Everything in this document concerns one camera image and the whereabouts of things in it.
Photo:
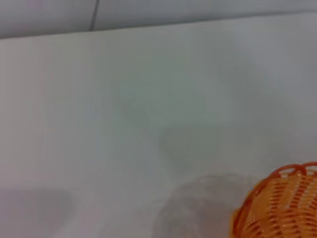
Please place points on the orange woven plastic basket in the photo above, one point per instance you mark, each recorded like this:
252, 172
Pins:
284, 205

